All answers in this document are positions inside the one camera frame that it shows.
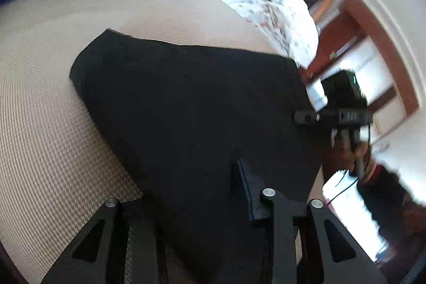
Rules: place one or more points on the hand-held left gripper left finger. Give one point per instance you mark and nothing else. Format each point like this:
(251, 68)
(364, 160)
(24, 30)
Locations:
(109, 215)

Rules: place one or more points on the white dotted duvet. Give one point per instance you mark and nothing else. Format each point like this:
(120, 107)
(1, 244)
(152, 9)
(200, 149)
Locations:
(286, 24)

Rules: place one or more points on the black pants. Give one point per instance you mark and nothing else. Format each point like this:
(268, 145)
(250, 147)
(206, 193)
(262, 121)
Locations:
(199, 111)

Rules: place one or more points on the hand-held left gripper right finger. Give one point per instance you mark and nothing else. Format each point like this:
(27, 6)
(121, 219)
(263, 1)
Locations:
(253, 200)

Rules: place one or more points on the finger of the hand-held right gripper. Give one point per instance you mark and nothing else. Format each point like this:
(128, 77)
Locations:
(313, 117)

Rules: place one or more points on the beige bed mattress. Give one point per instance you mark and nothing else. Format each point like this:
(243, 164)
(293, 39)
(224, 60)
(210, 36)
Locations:
(50, 111)

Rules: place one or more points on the brown wooden door frame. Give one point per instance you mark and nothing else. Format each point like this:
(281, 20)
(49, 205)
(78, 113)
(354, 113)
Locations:
(376, 37)

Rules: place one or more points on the person's right hand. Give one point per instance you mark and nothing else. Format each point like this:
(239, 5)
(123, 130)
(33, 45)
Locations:
(342, 154)

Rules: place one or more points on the person's right forearm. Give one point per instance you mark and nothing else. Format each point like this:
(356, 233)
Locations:
(386, 197)

